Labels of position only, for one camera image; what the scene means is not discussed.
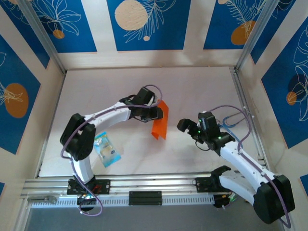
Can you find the orange paper sheet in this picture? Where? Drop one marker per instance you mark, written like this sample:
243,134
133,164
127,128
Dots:
161,125

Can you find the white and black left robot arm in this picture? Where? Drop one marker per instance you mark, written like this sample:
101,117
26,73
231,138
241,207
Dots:
108,120

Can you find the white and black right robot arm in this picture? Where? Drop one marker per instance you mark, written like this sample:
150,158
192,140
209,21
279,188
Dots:
240,166

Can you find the blue snack packet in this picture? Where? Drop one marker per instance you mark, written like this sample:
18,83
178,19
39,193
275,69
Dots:
107,150

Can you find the small LED controller board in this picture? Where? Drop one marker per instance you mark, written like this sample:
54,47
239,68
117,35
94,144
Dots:
85,197
220,203

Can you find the aluminium side rail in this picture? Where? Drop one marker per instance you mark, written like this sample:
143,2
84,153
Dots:
241,96
56,103

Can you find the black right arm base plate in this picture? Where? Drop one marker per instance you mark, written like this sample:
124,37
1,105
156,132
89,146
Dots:
202,184

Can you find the aluminium frame beam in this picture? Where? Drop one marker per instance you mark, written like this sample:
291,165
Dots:
154,183

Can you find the black bracket block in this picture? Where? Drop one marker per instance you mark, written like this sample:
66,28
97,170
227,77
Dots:
145,197

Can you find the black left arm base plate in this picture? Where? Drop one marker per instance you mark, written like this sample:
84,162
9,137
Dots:
104,186

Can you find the aluminium corner post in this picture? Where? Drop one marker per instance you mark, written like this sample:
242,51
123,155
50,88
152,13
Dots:
43,36
256,33

